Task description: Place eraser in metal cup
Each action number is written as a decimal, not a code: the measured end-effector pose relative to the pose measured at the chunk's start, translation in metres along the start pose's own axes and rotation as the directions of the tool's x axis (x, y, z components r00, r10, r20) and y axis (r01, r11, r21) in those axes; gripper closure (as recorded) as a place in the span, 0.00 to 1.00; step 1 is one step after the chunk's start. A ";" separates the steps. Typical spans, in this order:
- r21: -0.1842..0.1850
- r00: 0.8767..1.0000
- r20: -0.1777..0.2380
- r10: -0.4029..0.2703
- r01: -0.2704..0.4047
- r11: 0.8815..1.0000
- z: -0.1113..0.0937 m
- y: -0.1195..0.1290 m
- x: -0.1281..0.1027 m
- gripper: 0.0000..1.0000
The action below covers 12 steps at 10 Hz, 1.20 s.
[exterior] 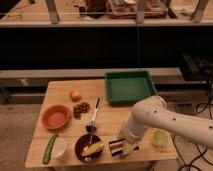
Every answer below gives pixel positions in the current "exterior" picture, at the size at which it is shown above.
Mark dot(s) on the white and yellow gripper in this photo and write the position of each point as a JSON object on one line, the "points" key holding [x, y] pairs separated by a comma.
{"points": [[128, 148]]}

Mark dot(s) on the striped brown whiteboard eraser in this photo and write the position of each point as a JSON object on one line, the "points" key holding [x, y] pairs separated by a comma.
{"points": [[116, 147]]}

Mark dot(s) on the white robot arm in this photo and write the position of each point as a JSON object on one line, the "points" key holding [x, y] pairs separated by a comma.
{"points": [[153, 112]]}

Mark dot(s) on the light green cup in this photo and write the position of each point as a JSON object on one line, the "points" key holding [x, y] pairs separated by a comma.
{"points": [[159, 138]]}

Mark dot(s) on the white plastic cup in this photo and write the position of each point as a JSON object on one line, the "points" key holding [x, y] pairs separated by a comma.
{"points": [[59, 149]]}

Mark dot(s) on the yellow corn cob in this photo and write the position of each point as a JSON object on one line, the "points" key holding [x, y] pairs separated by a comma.
{"points": [[92, 148]]}

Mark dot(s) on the metal spoon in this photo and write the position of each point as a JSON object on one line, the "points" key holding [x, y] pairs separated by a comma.
{"points": [[89, 145]]}

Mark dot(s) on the dark brown bowl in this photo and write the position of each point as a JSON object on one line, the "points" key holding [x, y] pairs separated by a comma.
{"points": [[82, 143]]}

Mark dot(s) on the bunch of brown grapes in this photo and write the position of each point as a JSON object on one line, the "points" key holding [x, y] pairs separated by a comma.
{"points": [[79, 109]]}

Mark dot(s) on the green plastic tray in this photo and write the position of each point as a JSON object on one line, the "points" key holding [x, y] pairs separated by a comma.
{"points": [[124, 88]]}

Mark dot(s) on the orange fruit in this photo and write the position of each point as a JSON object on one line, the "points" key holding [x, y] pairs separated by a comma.
{"points": [[75, 96]]}

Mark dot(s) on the orange plastic bowl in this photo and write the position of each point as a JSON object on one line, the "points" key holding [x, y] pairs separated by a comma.
{"points": [[55, 117]]}

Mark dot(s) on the green cucumber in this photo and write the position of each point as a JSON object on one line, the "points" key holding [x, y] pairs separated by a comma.
{"points": [[48, 149]]}

